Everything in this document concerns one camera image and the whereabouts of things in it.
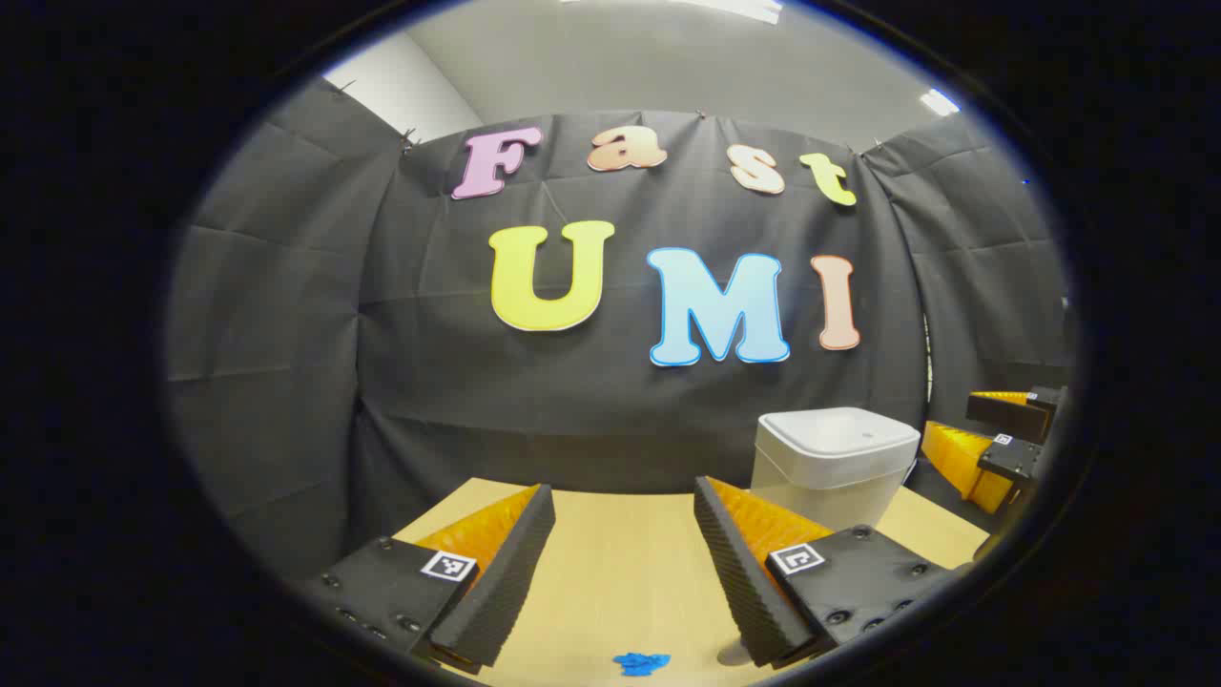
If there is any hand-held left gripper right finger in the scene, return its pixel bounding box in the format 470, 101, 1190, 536
693, 475, 955, 669

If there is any wooden desktop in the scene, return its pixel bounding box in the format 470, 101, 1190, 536
391, 477, 993, 687

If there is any white desktop garbage bin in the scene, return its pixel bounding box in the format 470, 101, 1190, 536
751, 407, 921, 531

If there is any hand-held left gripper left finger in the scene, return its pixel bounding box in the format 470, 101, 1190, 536
296, 483, 556, 669

